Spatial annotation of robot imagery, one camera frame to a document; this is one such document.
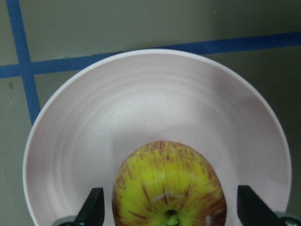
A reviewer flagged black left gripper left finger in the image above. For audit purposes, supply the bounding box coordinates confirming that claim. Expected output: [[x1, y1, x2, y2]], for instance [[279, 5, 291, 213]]
[[75, 188, 104, 226]]

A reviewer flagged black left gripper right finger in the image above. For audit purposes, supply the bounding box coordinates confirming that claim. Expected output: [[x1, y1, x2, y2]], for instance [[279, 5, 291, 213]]
[[237, 185, 282, 226]]

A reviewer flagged red yellow apple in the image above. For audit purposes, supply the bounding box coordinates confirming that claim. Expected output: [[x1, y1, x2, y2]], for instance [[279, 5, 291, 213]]
[[112, 141, 227, 226]]

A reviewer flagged pink plate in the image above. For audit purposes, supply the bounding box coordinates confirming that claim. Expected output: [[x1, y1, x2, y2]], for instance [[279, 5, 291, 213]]
[[23, 49, 292, 226]]

